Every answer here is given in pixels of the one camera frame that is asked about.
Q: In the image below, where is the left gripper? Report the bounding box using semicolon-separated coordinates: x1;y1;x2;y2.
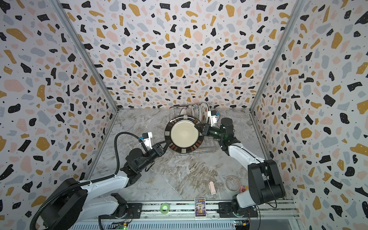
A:
136;140;170;173

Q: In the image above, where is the dark rimmed cream plate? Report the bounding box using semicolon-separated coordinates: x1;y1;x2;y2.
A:
164;115;204;154

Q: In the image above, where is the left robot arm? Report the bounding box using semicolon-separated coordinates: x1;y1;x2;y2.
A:
29;141;169;230

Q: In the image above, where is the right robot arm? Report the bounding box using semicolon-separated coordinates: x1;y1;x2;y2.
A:
195;117;286;212

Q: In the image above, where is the fruit patterned white plate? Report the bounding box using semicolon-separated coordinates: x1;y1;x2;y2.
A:
200;103;210;124

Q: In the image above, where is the pink eraser block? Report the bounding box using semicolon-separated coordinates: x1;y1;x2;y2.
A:
209;181;216;195

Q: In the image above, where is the green tape roll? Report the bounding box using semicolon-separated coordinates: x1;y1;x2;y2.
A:
160;203;170;215

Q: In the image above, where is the colourful card pack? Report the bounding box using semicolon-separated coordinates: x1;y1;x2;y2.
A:
194;198;207;218

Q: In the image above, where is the pink yellow small toy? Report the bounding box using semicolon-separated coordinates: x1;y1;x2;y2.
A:
240;186;249;193

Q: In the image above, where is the wire dish rack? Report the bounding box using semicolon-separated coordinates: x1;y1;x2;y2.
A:
164;104;217;157

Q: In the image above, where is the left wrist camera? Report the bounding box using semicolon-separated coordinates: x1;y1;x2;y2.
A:
139;132;153;151

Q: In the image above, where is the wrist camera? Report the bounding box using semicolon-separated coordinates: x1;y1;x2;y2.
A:
208;110;220;127
139;132;153;151

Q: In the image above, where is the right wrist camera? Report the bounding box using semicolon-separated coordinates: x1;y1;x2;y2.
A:
208;110;220;127

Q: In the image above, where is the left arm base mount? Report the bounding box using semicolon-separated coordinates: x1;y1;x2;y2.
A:
101;203;143;221

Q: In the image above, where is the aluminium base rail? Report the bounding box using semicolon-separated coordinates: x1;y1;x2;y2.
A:
70;200;304;230

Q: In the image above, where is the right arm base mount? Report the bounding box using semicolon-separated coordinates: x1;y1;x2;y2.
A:
217;202;258;218

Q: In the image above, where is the black corrugated cable conduit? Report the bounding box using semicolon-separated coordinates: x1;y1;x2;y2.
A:
29;131;144;230

